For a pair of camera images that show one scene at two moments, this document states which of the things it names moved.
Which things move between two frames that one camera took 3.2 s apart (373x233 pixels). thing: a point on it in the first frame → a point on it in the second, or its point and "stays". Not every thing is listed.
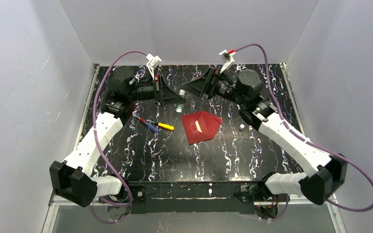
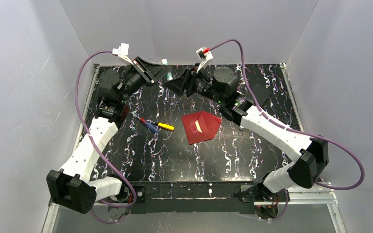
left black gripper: [157, 91] → [144, 74]
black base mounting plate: [197, 197] stays
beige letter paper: [198, 127] stays
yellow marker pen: [166, 126] stays
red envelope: [209, 123] stays
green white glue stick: [179, 107] → [169, 74]
